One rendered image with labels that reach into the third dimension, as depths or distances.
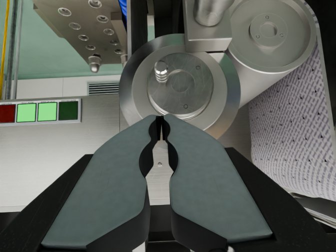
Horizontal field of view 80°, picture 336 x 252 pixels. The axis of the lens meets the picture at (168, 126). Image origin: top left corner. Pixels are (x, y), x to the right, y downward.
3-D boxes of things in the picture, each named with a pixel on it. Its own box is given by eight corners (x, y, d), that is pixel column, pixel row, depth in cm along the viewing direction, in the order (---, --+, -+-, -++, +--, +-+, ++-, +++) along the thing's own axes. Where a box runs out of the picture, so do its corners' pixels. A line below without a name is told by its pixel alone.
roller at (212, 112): (223, 41, 25) (232, 134, 23) (196, 100, 51) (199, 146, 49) (130, 46, 25) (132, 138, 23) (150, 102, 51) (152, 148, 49)
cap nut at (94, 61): (99, 55, 58) (98, 70, 58) (103, 61, 62) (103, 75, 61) (86, 56, 58) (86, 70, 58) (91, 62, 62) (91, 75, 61)
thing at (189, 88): (203, 125, 22) (137, 104, 22) (200, 127, 24) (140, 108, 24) (222, 62, 23) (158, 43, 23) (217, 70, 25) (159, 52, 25)
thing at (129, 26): (128, -65, 28) (131, 58, 26) (147, 35, 52) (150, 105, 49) (125, -64, 28) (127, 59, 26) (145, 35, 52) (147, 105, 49)
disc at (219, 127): (234, 30, 25) (247, 147, 23) (233, 32, 26) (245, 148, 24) (117, 35, 26) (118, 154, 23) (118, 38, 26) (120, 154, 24)
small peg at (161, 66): (165, 75, 20) (152, 71, 20) (166, 85, 22) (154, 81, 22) (170, 62, 20) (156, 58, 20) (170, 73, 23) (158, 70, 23)
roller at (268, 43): (309, -15, 27) (324, 71, 25) (241, 68, 52) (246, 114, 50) (218, -11, 27) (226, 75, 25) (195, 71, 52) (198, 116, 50)
